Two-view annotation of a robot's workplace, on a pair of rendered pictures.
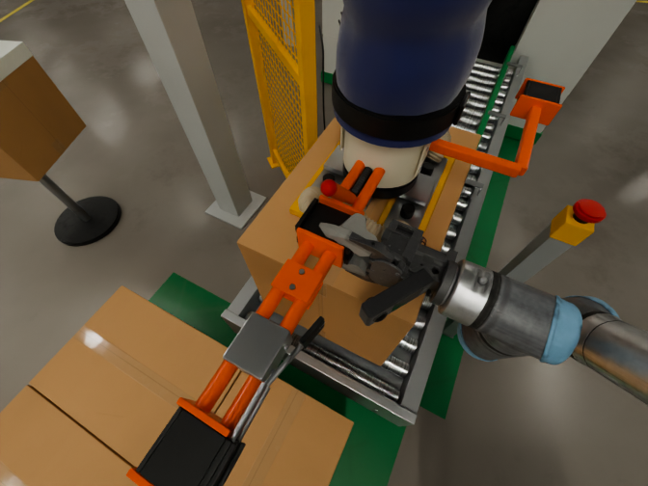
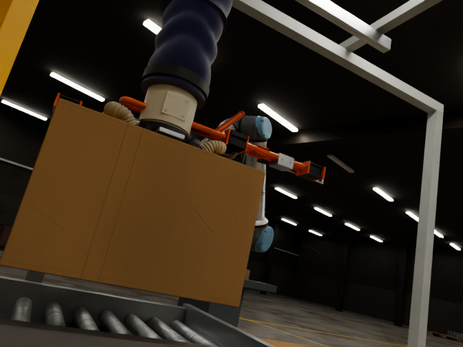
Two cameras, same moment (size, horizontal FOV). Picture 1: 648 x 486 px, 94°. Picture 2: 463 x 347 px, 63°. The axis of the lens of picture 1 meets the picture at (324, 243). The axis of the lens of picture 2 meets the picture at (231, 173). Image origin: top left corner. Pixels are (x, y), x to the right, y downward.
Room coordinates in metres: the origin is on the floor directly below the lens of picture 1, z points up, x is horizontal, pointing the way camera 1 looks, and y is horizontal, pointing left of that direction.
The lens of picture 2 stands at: (1.28, 0.79, 0.77)
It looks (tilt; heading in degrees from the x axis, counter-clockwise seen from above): 14 degrees up; 218
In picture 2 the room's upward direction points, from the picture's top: 12 degrees clockwise
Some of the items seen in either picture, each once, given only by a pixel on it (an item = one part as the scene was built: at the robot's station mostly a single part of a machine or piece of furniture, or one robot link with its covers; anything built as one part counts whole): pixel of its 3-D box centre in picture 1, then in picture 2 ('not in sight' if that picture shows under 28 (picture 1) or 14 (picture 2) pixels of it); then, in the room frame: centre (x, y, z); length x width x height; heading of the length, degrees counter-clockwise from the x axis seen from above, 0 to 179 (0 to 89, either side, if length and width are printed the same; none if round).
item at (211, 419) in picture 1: (188, 451); (311, 171); (-0.02, 0.16, 1.21); 0.08 x 0.07 x 0.05; 152
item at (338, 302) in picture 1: (364, 228); (137, 213); (0.53, -0.12, 0.88); 0.60 x 0.40 x 0.40; 153
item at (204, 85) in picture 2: (397, 90); (175, 87); (0.51, -0.13, 1.32); 0.23 x 0.23 x 0.04
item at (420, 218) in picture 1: (416, 193); not in sight; (0.47, -0.21, 1.10); 0.34 x 0.10 x 0.05; 152
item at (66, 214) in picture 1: (55, 189); not in sight; (1.20, 1.56, 0.31); 0.40 x 0.40 x 0.62
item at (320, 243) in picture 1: (331, 230); (232, 142); (0.29, -0.01, 1.21); 0.10 x 0.08 x 0.06; 62
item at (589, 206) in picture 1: (586, 212); not in sight; (0.48, -0.67, 1.02); 0.07 x 0.07 x 0.04
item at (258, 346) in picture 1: (259, 347); (281, 162); (0.10, 0.09, 1.20); 0.07 x 0.07 x 0.04; 62
